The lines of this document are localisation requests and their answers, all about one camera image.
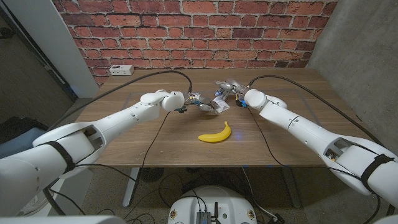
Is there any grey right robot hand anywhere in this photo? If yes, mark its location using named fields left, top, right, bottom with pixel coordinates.
left=215, top=79, right=249, bottom=106

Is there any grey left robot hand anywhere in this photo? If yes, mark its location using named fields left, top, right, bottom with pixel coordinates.
left=183, top=91, right=221, bottom=114

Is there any white paper shipping label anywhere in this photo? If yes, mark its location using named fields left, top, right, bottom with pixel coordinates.
left=213, top=96, right=231, bottom=113

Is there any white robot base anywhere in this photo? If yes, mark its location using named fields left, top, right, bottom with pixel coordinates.
left=167, top=185, right=258, bottom=224

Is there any yellow toy banana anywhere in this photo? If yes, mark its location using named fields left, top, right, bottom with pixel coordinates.
left=198, top=121, right=233, bottom=144

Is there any red brick print backdrop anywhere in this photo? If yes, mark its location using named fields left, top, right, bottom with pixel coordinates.
left=51, top=0, right=340, bottom=86

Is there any white power strip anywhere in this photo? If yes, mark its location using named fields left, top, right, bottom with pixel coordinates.
left=108, top=64, right=135, bottom=77

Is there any black round floor disc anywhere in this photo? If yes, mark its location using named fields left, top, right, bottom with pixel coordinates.
left=139, top=167, right=165, bottom=184

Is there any white table leg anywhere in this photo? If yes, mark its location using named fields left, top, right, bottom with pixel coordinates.
left=123, top=167, right=141, bottom=208

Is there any small grey electronics box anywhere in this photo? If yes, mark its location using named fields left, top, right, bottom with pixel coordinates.
left=196, top=211, right=211, bottom=224

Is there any grey table leg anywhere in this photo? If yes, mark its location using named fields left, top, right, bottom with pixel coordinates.
left=281, top=167, right=302, bottom=208

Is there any black bag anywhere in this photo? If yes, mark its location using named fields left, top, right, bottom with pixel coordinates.
left=0, top=116, right=46, bottom=144

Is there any blue storage bin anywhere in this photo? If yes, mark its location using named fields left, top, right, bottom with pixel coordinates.
left=0, top=130, right=40, bottom=159

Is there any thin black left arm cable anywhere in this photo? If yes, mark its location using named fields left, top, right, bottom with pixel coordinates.
left=74, top=111, right=172, bottom=183

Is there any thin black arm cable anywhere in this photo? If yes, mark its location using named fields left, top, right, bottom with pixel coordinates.
left=247, top=107, right=287, bottom=169
left=74, top=111, right=172, bottom=183

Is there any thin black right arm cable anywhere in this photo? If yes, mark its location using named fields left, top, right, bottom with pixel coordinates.
left=247, top=107, right=287, bottom=169

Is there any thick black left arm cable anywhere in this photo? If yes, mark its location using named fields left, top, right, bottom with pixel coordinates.
left=46, top=70, right=193, bottom=131

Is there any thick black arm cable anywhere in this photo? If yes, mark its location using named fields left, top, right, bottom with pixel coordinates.
left=46, top=70, right=193, bottom=131
left=248, top=74, right=396, bottom=224

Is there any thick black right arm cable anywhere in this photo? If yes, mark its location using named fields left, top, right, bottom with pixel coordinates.
left=248, top=74, right=396, bottom=224

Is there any white floor cable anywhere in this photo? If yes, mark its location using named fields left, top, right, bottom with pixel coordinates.
left=242, top=167, right=278, bottom=221

